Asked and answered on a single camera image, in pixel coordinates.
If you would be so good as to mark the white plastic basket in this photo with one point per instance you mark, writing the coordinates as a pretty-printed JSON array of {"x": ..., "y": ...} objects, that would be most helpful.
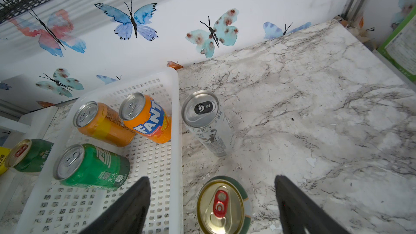
[{"x": 53, "y": 208}]

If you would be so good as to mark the orange Fanta can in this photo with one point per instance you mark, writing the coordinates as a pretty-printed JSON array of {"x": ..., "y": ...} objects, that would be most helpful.
[{"x": 142, "y": 114}]

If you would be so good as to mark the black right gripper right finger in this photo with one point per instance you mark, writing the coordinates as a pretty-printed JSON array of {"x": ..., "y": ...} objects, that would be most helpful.
[{"x": 299, "y": 214}]

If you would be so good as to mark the green soda can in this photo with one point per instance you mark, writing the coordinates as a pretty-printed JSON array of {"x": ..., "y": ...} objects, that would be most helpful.
[{"x": 89, "y": 166}]

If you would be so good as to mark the green gold-top beer can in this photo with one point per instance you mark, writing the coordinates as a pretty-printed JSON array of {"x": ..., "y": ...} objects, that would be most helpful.
[{"x": 29, "y": 155}]

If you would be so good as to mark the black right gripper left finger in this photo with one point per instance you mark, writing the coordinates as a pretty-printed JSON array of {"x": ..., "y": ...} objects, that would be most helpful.
[{"x": 127, "y": 215}]

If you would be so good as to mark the green white beer can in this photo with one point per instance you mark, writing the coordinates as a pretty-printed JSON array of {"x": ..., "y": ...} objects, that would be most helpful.
[{"x": 223, "y": 207}]

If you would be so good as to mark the green framed card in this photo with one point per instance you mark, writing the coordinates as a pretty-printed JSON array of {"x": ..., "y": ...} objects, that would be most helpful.
[{"x": 400, "y": 47}]

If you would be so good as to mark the orange soda can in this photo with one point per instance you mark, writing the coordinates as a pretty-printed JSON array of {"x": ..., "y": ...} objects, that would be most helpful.
[{"x": 101, "y": 122}]

